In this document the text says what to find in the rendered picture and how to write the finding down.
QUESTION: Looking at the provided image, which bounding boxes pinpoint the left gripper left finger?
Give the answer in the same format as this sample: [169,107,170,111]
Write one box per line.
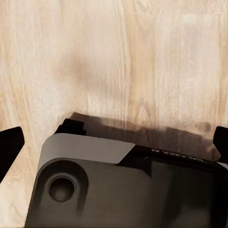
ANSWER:
[0,126,25,183]

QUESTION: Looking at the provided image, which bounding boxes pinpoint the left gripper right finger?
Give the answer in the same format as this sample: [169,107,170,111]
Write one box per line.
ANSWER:
[213,126,228,164]

